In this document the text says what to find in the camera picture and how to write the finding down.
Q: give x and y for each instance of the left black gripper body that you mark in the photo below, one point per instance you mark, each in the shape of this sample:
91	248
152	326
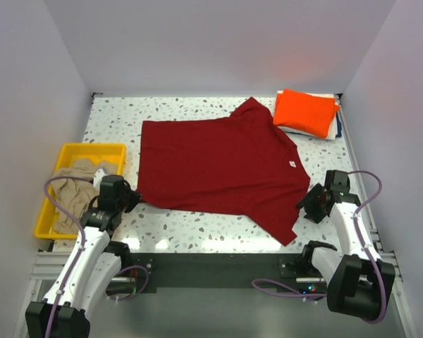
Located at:
122	202

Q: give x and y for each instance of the dark red t shirt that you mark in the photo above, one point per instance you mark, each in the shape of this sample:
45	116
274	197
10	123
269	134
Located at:
238	165

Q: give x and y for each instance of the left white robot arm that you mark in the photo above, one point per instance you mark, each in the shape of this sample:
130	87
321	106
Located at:
65	310

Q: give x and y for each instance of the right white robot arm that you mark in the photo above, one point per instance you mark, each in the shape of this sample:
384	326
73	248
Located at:
358	281

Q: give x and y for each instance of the beige t shirt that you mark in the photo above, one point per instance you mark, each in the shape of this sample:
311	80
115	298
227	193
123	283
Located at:
75	195

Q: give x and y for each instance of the folded white t shirt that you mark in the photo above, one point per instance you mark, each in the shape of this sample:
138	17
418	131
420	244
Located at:
333	130

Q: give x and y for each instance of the folded blue t shirt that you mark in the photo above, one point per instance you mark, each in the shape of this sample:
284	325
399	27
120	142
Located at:
339	126

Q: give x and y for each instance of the folded orange t shirt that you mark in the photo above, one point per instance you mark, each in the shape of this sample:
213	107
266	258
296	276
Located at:
305	112

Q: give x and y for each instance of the yellow plastic tray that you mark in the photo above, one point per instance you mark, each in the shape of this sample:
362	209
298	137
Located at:
69	153

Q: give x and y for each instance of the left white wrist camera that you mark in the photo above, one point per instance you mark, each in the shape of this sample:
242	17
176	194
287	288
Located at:
98	177

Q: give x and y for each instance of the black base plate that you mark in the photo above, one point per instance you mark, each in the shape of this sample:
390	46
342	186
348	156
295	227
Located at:
213	271

